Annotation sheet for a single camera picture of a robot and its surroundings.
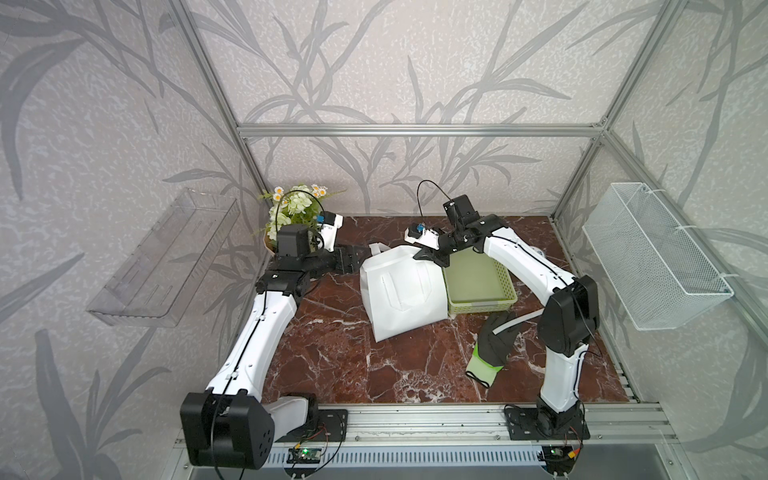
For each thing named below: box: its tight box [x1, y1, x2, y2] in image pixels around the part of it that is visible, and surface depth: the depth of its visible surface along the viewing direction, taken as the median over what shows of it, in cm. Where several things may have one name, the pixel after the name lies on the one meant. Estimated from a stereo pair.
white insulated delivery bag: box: [360, 243, 449, 343], surface depth 83 cm
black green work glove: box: [466, 311, 523, 388], surface depth 88 cm
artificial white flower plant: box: [254, 184, 347, 253], surface depth 80 cm
